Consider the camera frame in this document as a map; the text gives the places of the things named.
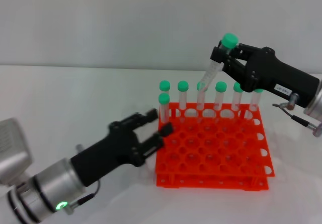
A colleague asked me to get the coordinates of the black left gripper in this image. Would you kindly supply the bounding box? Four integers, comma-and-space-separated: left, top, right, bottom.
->
70, 109, 175, 187

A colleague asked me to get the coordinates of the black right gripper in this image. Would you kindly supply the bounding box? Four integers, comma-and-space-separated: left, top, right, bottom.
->
210, 42, 321, 108

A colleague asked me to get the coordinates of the graduated green-capped test tube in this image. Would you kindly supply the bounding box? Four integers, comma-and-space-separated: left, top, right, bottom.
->
198, 32, 239, 92

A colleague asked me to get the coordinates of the clear green-capped test tube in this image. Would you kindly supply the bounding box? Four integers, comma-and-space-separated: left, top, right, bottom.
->
177, 80, 190, 123
197, 81, 209, 123
231, 82, 245, 120
248, 89, 264, 120
214, 81, 228, 123
159, 80, 172, 101
158, 93, 171, 125

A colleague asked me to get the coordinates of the orange plastic test tube rack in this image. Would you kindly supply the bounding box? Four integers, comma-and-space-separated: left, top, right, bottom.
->
154, 102, 276, 191

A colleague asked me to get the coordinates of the left gripper cable with plug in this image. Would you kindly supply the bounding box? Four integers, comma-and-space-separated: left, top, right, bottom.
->
65, 180, 101, 216

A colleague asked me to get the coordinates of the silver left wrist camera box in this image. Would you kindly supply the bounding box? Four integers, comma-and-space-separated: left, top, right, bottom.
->
0, 118, 33, 187

